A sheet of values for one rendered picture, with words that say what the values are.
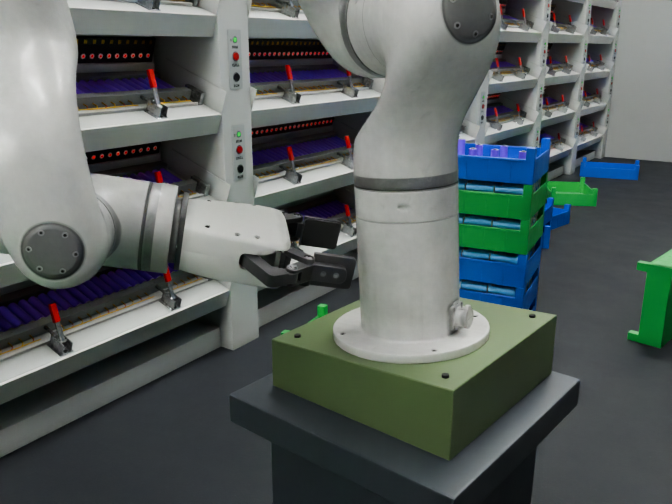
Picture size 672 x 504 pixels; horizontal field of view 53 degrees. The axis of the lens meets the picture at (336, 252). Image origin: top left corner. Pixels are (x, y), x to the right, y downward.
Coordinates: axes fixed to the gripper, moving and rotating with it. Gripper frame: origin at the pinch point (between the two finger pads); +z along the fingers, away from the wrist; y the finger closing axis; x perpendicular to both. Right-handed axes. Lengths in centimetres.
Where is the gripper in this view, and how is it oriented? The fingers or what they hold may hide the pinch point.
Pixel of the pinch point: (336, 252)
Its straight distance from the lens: 68.0
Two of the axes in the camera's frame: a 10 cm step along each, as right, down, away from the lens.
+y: 1.4, 4.1, -9.0
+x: 2.1, -9.0, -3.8
